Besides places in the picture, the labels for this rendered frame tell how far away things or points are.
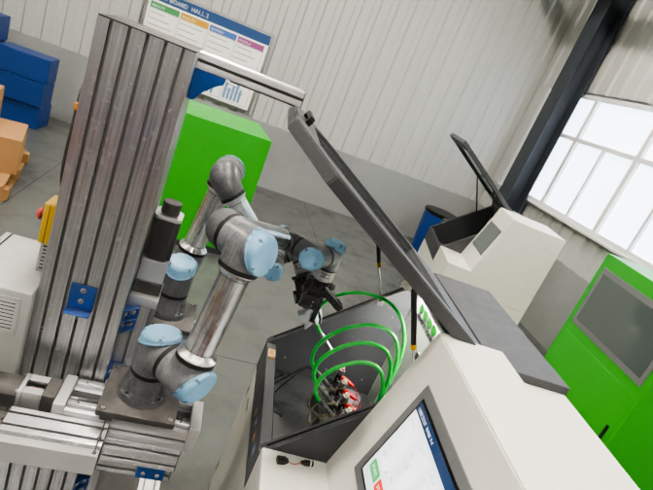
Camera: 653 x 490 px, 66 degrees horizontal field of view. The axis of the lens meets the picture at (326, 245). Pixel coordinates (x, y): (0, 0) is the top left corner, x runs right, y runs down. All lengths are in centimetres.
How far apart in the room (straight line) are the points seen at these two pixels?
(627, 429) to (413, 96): 586
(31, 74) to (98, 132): 614
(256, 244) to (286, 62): 688
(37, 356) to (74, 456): 38
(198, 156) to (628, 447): 418
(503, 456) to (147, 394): 99
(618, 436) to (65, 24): 793
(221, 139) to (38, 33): 426
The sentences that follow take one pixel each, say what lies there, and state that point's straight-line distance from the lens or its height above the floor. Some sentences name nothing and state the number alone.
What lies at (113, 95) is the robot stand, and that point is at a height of 184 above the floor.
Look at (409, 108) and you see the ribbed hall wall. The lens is 847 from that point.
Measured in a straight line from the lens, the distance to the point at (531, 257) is 477.
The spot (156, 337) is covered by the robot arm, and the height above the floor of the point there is 127.
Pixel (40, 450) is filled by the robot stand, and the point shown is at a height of 94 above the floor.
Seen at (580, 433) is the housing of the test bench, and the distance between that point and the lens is 168.
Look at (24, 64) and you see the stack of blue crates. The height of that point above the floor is 77.
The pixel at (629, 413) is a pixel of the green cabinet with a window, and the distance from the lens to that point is 420.
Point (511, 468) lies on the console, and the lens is 116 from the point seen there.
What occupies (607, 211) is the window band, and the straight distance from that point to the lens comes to 692.
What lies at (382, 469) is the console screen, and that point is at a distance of 149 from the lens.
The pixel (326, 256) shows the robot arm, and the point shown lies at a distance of 168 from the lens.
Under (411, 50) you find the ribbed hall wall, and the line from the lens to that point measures 843.
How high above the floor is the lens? 212
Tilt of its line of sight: 18 degrees down
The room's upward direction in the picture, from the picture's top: 23 degrees clockwise
